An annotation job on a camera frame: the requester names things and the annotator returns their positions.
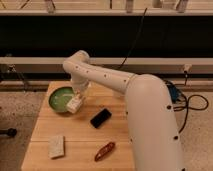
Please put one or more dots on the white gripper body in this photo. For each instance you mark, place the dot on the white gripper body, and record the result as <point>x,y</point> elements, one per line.
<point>80,88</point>

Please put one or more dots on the white bottle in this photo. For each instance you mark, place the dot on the white bottle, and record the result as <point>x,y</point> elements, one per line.
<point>74,104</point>

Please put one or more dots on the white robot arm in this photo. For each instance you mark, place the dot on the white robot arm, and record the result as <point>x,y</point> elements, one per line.
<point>153,129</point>

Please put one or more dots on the green ceramic bowl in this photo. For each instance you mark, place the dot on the green ceramic bowl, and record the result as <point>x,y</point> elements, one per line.
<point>59,99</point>

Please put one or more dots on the black rectangular block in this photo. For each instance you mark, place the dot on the black rectangular block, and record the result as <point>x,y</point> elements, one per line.
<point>100,118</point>

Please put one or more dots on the beige sponge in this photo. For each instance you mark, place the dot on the beige sponge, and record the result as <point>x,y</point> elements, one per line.
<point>56,146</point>

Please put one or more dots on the red brown oblong object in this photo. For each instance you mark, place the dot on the red brown oblong object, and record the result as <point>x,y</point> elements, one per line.
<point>104,151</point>

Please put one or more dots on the black object on floor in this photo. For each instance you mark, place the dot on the black object on floor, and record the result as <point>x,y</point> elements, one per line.
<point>11,132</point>

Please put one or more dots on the blue power adapter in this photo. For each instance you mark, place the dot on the blue power adapter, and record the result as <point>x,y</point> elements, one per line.
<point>174,92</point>

